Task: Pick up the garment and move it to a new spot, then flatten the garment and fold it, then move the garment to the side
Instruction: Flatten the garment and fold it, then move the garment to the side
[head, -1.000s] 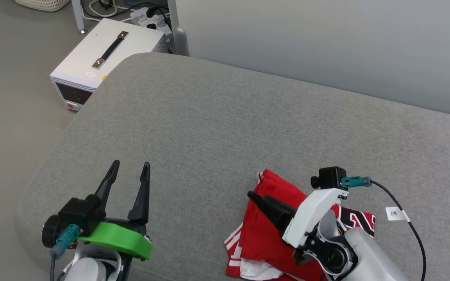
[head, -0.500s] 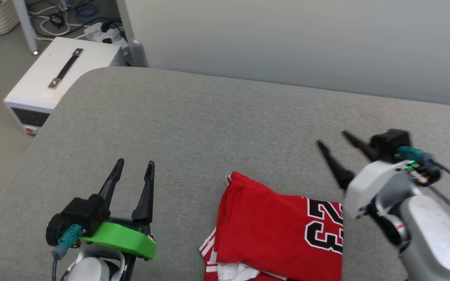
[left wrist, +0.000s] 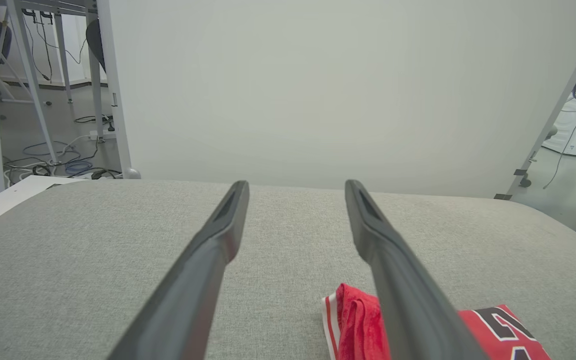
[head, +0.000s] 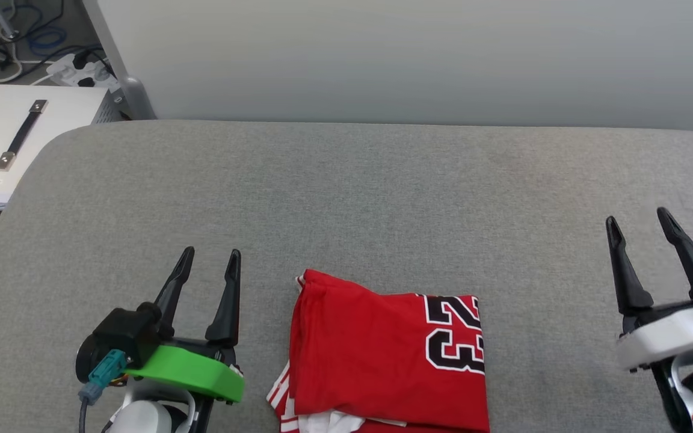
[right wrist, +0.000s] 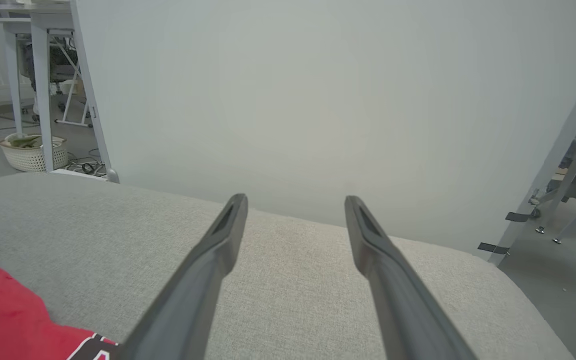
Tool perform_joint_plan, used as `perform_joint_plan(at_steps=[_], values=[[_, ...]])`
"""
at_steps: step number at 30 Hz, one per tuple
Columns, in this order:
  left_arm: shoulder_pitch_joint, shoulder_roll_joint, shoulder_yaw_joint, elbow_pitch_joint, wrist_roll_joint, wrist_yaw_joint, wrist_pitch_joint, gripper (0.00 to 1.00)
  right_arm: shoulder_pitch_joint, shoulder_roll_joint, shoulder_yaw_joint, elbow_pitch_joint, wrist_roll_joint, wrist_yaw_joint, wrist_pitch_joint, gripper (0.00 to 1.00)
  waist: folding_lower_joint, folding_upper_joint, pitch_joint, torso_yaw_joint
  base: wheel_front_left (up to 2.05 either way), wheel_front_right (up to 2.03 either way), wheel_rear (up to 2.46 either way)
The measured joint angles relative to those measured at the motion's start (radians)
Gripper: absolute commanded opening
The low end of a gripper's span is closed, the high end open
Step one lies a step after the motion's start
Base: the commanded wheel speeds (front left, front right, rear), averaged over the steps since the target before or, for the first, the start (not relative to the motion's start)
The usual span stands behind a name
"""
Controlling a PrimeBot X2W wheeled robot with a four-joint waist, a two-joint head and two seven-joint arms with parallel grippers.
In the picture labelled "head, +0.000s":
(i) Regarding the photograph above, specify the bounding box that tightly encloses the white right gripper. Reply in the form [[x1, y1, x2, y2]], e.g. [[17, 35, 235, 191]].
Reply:
[[605, 207, 693, 370]]

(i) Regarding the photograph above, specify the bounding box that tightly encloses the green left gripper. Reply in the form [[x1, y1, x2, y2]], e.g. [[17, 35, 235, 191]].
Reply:
[[125, 247, 245, 404]]

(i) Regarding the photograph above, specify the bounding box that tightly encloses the red white basketball jersey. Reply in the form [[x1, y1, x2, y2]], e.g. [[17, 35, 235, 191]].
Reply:
[[266, 269, 491, 433]]

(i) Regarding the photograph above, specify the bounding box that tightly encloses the white power strip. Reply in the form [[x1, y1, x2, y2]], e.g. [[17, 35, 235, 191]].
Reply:
[[46, 51, 120, 91]]

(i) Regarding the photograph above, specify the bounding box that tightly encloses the white partition panel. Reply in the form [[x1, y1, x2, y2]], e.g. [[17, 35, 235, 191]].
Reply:
[[95, 0, 693, 136]]

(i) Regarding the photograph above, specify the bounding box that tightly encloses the grey metal stand leg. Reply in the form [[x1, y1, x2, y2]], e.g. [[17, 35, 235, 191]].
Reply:
[[0, 0, 20, 40]]

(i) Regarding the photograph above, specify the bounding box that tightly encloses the teal cable connector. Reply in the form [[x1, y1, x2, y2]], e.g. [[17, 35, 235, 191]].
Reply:
[[79, 349, 128, 402]]

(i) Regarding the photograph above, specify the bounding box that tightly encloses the grey partition support post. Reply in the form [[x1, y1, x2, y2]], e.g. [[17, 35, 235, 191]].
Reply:
[[82, 0, 158, 121]]

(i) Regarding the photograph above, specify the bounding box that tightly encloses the black strap handle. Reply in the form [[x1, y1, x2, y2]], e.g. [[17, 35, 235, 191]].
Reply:
[[0, 100, 49, 171]]

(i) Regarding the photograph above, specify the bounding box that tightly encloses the blue cable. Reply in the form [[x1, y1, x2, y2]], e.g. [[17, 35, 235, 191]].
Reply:
[[22, 3, 69, 54]]

